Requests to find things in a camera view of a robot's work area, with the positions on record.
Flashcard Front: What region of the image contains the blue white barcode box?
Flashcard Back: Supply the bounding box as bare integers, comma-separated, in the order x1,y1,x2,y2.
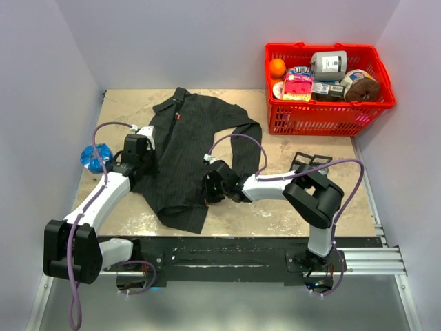
311,81,345,98

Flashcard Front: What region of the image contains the grey labelled bag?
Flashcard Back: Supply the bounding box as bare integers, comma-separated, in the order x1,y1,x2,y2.
310,51,347,81

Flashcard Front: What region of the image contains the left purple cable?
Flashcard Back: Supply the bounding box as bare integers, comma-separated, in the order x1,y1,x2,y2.
66,121,139,331

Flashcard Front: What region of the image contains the pink snack box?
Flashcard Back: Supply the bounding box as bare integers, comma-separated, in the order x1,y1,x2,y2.
282,72,314,102

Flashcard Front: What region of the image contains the black framed brooch card right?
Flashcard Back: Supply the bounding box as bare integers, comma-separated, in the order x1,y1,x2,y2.
309,154,333,175

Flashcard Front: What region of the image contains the black pinstriped button shirt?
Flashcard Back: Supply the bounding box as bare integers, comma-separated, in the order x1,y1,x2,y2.
133,88,262,234

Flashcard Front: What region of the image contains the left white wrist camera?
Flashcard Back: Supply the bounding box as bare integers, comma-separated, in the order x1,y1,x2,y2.
130,125,155,150

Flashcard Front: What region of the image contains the aluminium frame rail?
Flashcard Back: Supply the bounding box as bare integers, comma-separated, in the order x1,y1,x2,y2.
339,137,423,331

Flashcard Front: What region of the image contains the blue wrapped round package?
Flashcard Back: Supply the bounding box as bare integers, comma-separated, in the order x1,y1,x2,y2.
80,143,114,174

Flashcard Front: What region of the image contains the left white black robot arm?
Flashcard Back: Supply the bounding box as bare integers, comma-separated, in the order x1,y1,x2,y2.
43,126,156,284

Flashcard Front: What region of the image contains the black framed brooch card left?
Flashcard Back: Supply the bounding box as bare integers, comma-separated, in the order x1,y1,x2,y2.
290,152,314,171

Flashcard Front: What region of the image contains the brown doughnut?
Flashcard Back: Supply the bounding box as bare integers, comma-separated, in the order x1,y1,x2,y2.
344,78,381,102

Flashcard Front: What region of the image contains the purple cable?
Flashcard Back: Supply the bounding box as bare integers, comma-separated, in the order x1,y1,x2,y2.
66,121,139,331
208,133,365,297

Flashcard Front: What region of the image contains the orange fruit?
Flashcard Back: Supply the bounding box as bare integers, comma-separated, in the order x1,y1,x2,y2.
269,58,286,79

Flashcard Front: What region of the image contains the red plastic shopping basket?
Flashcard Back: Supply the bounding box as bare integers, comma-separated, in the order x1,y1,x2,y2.
264,42,396,137

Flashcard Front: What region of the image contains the white round labelled package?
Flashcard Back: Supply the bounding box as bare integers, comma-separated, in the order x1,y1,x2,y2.
340,69,377,92

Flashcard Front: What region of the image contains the black framed brooch card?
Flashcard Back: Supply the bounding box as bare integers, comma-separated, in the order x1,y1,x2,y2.
309,154,333,175
290,152,314,171

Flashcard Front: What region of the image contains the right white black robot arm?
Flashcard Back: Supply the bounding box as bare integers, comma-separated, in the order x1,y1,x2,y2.
203,159,344,271

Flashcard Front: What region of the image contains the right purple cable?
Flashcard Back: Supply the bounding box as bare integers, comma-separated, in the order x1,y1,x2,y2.
208,133,365,297

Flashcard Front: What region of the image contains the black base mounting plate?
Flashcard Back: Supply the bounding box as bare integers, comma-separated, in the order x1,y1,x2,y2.
99,236,384,288

